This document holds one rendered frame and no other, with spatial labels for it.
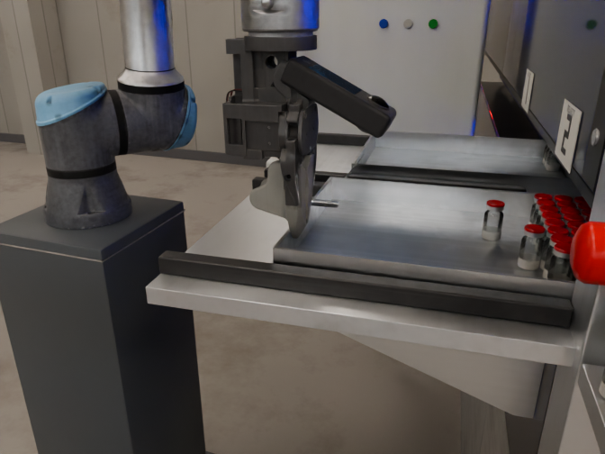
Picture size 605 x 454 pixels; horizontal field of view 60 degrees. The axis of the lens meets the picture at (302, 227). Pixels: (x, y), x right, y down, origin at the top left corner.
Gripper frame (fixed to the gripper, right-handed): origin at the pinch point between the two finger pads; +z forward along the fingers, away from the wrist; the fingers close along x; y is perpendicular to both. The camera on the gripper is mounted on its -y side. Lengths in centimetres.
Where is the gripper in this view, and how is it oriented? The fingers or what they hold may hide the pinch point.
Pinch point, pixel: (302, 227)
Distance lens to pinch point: 58.4
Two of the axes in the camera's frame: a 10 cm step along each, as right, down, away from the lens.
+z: 0.1, 9.3, 3.8
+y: -9.7, -0.9, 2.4
